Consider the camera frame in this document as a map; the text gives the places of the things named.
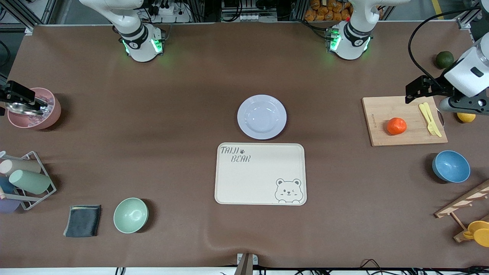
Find pink bowl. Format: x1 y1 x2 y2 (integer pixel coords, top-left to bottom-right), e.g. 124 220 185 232
8 87 62 130

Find wooden cutting board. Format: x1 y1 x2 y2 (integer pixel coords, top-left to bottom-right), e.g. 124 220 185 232
362 95 448 147

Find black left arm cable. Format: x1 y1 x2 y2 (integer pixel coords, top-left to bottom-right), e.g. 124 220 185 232
408 7 483 90

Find yellow mug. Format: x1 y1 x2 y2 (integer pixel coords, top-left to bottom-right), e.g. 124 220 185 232
463 220 489 248

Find mint green cup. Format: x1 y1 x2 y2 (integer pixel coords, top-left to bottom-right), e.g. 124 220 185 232
9 170 51 195

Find table edge mounting bracket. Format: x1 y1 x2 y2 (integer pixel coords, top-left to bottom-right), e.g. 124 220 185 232
235 253 259 275

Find yellow plastic knife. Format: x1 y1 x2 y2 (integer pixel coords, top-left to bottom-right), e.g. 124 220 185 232
423 102 442 138

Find mint green bowl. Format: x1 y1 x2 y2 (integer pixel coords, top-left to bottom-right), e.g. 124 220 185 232
113 197 149 234

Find cream bear print tray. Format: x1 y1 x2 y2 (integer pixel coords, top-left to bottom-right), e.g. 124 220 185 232
214 143 307 206

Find metal scoop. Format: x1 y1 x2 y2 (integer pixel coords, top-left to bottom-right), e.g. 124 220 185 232
7 100 44 116

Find wooden mug rack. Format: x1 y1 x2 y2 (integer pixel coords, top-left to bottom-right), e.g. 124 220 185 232
434 180 489 243

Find lavender round plate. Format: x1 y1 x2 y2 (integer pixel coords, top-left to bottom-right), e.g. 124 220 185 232
237 95 287 140

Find white power strip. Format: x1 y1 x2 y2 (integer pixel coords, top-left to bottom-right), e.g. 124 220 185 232
147 0 191 23

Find aluminium frame profile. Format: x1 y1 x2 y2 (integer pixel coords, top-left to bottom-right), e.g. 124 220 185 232
0 0 58 36
457 8 484 30

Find purple cup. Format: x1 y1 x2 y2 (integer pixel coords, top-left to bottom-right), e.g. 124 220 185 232
0 197 20 214

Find beige cup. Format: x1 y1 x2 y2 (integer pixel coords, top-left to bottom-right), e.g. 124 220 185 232
0 159 41 176

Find dark green avocado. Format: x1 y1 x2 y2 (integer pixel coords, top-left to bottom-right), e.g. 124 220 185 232
436 51 455 70

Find dark grey folded cloth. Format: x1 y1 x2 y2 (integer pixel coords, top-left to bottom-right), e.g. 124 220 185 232
63 205 102 238

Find blue bowl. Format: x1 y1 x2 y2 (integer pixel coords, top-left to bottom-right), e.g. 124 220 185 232
432 150 471 183

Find blue cup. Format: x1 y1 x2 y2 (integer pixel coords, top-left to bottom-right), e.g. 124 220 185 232
0 176 16 194

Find orange mandarin fruit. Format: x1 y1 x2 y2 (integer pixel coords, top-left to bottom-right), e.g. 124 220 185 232
387 117 407 136

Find orange bread rolls bag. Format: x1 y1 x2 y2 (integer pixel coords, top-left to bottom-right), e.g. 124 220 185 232
304 0 354 22

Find grey wire cup rack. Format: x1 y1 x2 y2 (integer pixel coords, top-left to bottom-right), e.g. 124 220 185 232
0 151 57 211

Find yellow plastic fork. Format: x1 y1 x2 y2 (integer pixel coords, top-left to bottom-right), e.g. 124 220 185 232
419 103 437 136

